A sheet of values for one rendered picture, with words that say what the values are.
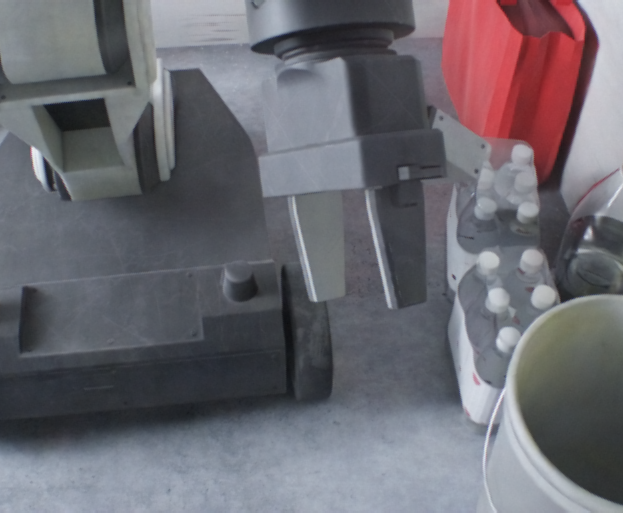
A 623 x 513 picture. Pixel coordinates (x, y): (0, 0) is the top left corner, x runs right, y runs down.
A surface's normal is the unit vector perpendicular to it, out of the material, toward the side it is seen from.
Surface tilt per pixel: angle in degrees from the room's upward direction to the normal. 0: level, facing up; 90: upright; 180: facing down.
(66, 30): 83
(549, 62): 80
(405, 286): 51
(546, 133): 86
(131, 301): 0
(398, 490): 0
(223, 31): 90
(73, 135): 34
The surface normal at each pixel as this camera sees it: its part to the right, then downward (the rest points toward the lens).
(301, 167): -0.80, 0.15
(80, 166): 0.12, -0.14
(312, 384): 0.13, 0.69
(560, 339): 0.36, 0.68
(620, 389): -0.50, 0.61
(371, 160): -0.15, 0.11
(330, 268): 0.59, 0.00
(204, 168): 0.04, -0.66
